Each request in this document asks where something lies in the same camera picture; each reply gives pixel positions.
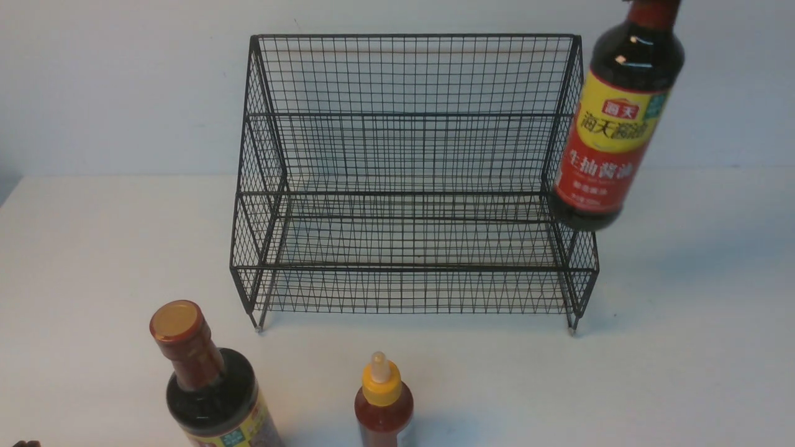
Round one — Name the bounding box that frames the black wire mesh rack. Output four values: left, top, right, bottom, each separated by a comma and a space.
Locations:
229, 34, 599, 336

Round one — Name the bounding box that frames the soy sauce bottle red label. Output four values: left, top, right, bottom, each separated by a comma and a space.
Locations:
549, 1, 685, 232

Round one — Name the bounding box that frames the soy sauce bottle brown label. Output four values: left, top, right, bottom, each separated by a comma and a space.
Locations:
148, 300, 284, 446

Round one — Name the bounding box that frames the small chili sauce bottle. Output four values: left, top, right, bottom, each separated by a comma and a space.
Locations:
354, 351, 418, 446

